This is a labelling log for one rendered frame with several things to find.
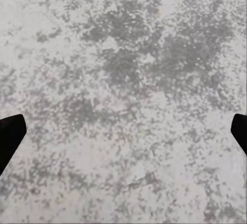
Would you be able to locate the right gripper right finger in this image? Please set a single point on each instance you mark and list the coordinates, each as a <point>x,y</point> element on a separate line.
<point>239,130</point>

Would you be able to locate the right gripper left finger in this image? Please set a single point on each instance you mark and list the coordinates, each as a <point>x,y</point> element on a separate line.
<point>12,131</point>

